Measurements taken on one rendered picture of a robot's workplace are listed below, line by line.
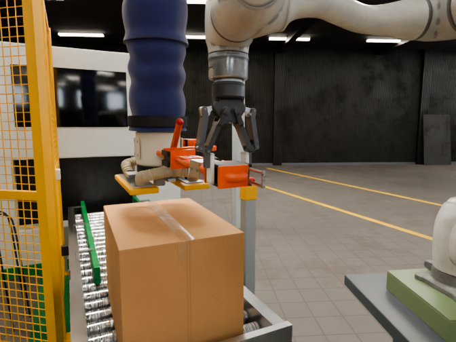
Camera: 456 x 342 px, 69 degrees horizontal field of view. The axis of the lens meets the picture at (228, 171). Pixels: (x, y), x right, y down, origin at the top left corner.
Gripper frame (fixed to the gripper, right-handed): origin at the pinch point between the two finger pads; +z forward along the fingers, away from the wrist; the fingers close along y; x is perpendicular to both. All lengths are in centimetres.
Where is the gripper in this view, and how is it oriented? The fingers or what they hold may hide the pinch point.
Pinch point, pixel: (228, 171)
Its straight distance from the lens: 77.5
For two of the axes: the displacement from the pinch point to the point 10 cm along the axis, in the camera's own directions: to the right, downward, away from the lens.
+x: 4.4, 1.2, -8.9
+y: -9.0, 0.5, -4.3
